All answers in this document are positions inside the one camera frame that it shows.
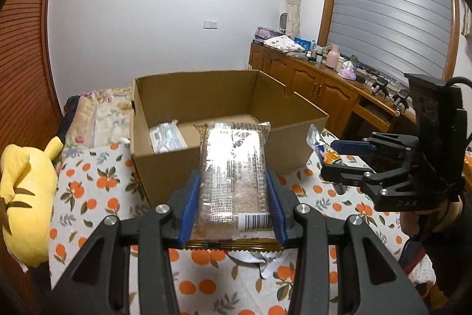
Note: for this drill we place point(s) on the purple patterned box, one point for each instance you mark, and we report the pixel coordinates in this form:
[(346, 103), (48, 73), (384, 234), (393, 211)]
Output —
[(267, 32)]

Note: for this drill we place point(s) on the white wall switch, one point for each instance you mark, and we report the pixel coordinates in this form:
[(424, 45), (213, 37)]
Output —
[(210, 24)]

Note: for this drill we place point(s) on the orange-edged snack packet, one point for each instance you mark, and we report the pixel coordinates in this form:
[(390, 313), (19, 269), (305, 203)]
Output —
[(228, 171)]

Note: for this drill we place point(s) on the black device on stand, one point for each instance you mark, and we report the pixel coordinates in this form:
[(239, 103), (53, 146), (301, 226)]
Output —
[(400, 100), (379, 86)]

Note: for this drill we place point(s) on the silver packet with white pieces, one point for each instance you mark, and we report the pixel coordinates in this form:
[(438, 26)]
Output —
[(167, 138)]

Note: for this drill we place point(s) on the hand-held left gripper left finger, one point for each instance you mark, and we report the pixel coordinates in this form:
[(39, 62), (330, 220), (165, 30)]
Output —
[(190, 211)]

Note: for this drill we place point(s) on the pink bottle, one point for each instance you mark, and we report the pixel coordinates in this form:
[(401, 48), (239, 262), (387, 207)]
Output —
[(332, 56)]

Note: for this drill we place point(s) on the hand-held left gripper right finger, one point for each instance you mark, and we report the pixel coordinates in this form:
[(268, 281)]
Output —
[(276, 211)]

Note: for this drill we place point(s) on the folded floral cloth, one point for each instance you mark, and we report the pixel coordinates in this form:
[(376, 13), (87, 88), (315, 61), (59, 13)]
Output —
[(284, 43)]

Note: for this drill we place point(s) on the group of small bottles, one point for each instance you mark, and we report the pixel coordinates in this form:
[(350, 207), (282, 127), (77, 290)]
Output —
[(315, 53)]

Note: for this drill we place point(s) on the person's right forearm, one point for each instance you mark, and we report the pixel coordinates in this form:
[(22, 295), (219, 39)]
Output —
[(450, 263)]

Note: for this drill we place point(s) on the orange fruit print blanket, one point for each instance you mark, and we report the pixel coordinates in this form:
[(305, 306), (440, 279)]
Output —
[(92, 211)]

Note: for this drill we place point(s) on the person's right hand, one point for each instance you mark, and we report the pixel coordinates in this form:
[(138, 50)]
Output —
[(456, 210)]

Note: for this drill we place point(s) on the brown cardboard box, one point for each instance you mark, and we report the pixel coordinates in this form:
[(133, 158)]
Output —
[(155, 171)]

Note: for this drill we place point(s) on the brown louvred wooden wardrobe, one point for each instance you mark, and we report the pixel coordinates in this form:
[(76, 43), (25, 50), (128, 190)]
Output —
[(22, 60)]

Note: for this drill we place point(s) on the large silver foil snack packet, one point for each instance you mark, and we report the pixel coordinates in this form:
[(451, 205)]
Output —
[(254, 257)]

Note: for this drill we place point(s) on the pink tissue pack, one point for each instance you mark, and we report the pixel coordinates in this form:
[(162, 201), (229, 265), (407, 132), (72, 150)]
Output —
[(347, 70)]

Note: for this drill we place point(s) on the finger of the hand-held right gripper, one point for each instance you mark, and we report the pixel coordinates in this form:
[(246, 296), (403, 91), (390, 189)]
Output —
[(339, 173), (346, 147)]

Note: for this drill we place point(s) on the wooden window with grey blind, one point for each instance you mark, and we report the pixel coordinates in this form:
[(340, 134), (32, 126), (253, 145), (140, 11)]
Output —
[(387, 12)]

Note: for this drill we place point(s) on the blue pack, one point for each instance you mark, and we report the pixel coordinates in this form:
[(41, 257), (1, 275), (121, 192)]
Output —
[(303, 42)]

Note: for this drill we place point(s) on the long wooden cabinet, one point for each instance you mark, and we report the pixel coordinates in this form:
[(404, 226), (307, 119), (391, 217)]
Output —
[(306, 82)]

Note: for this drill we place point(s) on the floral blanket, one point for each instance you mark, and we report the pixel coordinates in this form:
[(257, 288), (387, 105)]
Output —
[(99, 119)]

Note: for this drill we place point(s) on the small white fan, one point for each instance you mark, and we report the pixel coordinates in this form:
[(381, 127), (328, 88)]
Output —
[(284, 22)]

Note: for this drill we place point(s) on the yellow plush toy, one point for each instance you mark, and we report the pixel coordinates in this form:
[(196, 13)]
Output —
[(22, 197)]

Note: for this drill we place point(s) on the orange snack packet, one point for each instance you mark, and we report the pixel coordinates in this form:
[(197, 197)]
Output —
[(317, 143)]

